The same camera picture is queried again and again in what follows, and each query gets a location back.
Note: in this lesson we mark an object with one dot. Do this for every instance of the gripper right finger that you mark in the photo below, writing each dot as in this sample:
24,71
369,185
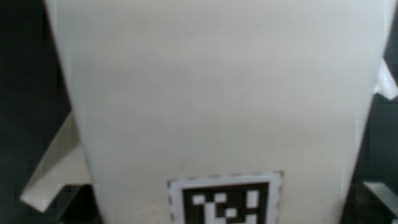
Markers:
372,204

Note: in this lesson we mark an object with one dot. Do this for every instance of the white cabinet body box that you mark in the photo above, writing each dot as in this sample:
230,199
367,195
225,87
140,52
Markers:
56,170

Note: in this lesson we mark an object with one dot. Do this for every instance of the white cabinet top block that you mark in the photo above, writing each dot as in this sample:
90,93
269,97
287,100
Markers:
330,31

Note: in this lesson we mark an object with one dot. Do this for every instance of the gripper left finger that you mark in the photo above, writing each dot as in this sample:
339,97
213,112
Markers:
77,208

